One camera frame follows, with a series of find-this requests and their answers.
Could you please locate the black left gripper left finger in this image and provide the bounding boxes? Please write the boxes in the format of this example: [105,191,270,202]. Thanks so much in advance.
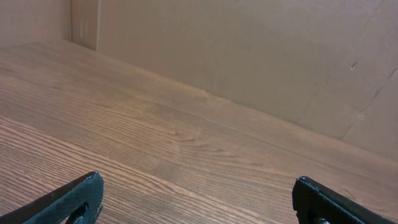
[1,172,104,224]

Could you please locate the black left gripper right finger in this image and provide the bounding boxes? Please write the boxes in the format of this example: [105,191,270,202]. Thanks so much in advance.
[292,176,394,224]

